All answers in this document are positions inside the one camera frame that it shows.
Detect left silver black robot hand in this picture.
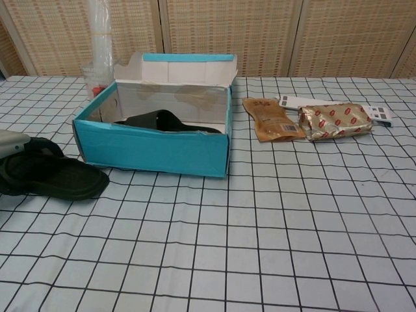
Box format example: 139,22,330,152
0,129,33,161

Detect black rubber slipper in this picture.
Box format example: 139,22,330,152
113,109,226,135
0,136,111,200

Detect teal cardboard shoe box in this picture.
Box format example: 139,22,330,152
71,52,238,180

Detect clear plastic container red items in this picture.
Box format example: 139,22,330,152
80,62,118,99

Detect clear plastic cup stack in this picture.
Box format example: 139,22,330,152
87,0,114,79

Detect blue checkered tablecloth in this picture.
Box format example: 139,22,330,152
0,75,416,312

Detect brown snack pouch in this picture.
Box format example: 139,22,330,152
242,97,307,143

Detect bamboo folding screen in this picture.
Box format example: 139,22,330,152
0,0,416,79

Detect gold foil packet red logos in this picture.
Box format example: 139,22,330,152
296,101,375,143

